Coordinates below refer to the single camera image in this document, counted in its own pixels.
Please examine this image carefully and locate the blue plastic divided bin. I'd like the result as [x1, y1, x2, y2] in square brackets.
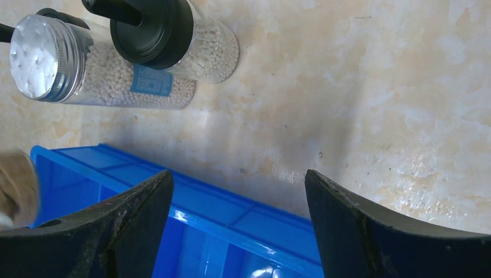
[30, 144, 323, 277]

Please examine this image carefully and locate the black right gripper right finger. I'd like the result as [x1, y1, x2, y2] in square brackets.
[305, 170, 490, 277]

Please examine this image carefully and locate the black pourer cap grain jar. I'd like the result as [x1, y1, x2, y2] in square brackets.
[82, 0, 240, 83]

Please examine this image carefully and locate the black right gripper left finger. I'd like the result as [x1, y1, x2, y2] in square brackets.
[1, 170, 174, 277]

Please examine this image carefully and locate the silver cap white bead jar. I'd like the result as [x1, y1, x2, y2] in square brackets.
[10, 14, 196, 109]

